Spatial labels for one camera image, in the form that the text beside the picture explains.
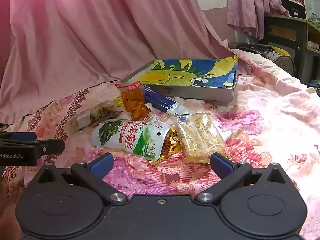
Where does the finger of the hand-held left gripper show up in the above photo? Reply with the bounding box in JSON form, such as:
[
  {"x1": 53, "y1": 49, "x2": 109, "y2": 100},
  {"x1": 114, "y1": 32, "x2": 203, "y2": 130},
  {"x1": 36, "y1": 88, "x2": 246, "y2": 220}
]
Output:
[
  {"x1": 0, "y1": 139, "x2": 66, "y2": 159},
  {"x1": 0, "y1": 131, "x2": 37, "y2": 143}
]

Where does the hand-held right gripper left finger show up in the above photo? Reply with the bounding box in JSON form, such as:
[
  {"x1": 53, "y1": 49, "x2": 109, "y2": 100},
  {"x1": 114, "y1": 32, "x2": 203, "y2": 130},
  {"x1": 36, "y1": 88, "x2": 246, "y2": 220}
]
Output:
[{"x1": 37, "y1": 152, "x2": 127, "y2": 204}]

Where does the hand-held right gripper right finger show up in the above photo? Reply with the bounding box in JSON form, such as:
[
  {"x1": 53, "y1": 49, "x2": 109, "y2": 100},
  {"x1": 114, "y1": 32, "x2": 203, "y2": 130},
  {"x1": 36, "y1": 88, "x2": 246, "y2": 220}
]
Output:
[{"x1": 195, "y1": 152, "x2": 292, "y2": 203}]

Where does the green white snack bag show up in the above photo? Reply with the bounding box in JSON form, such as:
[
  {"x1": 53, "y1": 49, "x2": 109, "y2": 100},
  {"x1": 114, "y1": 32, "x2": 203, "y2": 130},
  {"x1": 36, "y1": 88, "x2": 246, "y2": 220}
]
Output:
[{"x1": 91, "y1": 119, "x2": 172, "y2": 162}]

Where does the clear mixed nut packet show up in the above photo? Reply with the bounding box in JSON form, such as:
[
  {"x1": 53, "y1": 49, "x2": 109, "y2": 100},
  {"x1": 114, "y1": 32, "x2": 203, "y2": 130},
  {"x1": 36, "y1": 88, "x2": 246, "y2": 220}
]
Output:
[{"x1": 69, "y1": 100, "x2": 124, "y2": 133}]

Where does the gold brown snack packet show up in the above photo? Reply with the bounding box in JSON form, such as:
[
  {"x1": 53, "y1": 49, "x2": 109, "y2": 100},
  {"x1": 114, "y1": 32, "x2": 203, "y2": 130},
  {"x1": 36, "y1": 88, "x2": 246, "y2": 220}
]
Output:
[{"x1": 149, "y1": 126, "x2": 185, "y2": 165}]

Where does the clear orange snack packet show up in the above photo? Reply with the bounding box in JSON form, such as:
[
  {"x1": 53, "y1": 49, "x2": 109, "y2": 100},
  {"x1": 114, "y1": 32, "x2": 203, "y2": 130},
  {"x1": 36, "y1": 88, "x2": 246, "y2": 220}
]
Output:
[{"x1": 115, "y1": 80, "x2": 153, "y2": 121}]

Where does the dark blue stick packet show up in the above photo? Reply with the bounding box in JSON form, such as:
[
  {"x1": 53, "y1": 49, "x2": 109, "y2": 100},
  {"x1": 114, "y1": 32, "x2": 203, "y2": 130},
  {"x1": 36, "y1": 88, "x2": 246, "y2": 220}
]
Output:
[{"x1": 144, "y1": 85, "x2": 189, "y2": 117}]

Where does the dragon print cardboard box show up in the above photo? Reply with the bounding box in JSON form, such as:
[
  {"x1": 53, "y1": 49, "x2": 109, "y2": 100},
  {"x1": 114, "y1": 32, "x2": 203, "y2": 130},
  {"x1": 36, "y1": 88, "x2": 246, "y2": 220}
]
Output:
[{"x1": 124, "y1": 55, "x2": 239, "y2": 103}]

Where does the clear puffed rice packet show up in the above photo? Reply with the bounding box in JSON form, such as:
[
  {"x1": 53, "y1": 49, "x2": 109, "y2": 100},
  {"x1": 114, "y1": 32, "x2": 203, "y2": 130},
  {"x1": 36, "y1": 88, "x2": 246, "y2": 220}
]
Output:
[{"x1": 175, "y1": 112, "x2": 232, "y2": 164}]

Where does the floral bed sheet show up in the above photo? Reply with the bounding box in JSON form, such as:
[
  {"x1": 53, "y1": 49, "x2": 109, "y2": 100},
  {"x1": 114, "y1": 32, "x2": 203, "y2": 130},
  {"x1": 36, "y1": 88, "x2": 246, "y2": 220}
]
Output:
[{"x1": 0, "y1": 47, "x2": 320, "y2": 240}]

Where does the grey quilted bag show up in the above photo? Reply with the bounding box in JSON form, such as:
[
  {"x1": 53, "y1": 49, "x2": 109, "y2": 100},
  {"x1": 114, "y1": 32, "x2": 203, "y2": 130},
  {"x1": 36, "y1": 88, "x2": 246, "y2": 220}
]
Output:
[{"x1": 265, "y1": 50, "x2": 297, "y2": 77}]

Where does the pink curtain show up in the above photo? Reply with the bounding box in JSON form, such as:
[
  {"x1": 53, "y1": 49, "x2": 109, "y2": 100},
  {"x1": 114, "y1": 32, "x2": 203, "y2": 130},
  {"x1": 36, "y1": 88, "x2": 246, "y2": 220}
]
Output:
[{"x1": 0, "y1": 0, "x2": 228, "y2": 125}]

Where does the yellow bag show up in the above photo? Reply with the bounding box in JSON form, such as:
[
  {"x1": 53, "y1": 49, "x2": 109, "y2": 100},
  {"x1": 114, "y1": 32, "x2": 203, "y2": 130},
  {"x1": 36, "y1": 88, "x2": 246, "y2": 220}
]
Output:
[{"x1": 265, "y1": 44, "x2": 290, "y2": 55}]

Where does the hanging purple cloth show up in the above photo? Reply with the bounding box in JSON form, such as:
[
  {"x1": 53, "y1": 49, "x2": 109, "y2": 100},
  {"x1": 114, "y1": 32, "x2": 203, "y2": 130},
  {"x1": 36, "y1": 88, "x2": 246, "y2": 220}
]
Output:
[{"x1": 226, "y1": 0, "x2": 290, "y2": 39}]

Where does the black box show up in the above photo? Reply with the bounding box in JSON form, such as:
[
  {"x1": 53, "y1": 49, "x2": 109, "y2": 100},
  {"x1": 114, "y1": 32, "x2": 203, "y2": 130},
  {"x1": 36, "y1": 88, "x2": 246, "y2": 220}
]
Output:
[{"x1": 280, "y1": 0, "x2": 307, "y2": 19}]

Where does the black handled tool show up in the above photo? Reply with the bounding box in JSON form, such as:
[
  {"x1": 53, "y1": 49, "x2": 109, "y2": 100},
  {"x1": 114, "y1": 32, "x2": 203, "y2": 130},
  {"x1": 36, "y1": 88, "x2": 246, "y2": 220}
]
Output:
[{"x1": 229, "y1": 42, "x2": 278, "y2": 55}]

